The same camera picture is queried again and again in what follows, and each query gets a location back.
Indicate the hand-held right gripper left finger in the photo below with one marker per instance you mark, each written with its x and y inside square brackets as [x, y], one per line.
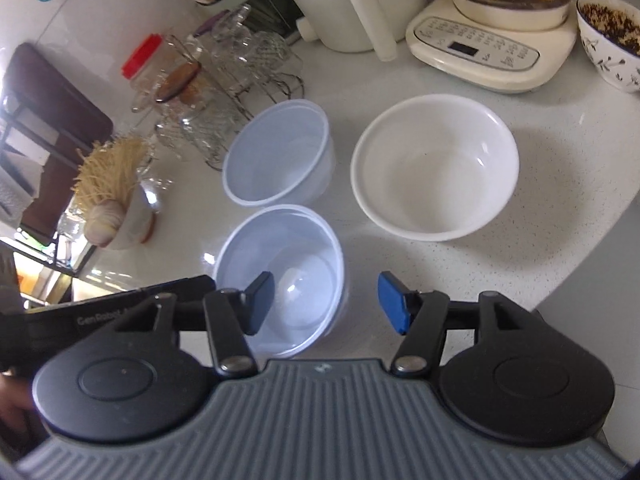
[260, 302]

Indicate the white electric cooking pot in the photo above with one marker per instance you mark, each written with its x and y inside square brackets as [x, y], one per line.
[325, 5]

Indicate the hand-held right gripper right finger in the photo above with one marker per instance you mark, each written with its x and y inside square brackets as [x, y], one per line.
[392, 302]

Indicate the clear drinking glass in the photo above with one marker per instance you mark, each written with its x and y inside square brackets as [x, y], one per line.
[75, 240]

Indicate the black dish rack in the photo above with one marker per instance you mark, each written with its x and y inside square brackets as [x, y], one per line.
[30, 220]

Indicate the glass kettle on cream base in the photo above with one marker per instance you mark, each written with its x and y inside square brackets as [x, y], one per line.
[495, 35]

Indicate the dark brown cutting board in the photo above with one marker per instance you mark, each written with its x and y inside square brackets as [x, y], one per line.
[55, 110]

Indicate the pale blue plastic bowl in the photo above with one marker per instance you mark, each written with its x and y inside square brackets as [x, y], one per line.
[300, 260]
[280, 155]

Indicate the white bowl holding garlic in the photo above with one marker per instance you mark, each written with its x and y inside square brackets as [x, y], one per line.
[135, 220]

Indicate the patterned bowl with dark contents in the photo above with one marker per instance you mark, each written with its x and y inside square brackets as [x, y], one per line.
[612, 35]

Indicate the plain white bowl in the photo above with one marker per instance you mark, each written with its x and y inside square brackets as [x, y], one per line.
[435, 170]

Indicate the red-lidded clear jar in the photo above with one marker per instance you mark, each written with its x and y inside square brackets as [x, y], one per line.
[145, 60]

